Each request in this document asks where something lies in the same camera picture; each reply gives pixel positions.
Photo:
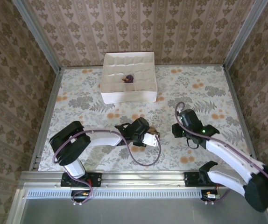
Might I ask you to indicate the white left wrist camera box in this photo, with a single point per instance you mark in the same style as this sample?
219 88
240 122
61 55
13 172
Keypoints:
150 140

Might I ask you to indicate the grey metal panel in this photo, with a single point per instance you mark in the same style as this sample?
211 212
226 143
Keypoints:
136 212

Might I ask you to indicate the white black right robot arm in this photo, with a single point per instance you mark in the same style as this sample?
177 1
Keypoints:
232 156

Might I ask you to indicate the aluminium side rail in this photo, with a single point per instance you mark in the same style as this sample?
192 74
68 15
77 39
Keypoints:
241 105
46 105

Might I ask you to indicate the white fabric organizer box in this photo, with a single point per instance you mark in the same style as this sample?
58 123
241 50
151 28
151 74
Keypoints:
129 98

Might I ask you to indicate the small black connector board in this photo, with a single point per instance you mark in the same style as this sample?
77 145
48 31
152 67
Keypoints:
80 194
209 196

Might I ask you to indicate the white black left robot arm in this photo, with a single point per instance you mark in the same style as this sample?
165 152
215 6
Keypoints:
68 144

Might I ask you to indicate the brown argyle sock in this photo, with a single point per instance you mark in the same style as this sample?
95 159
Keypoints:
153 130

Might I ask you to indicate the floral table cover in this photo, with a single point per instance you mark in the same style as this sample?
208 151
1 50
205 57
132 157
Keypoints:
89 105

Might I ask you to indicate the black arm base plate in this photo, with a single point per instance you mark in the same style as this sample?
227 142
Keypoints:
190 179
96 179

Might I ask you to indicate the aluminium front rail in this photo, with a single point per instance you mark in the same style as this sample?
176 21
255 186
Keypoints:
136 177

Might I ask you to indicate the purple sock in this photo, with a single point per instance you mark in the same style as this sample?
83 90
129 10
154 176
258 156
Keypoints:
128 79

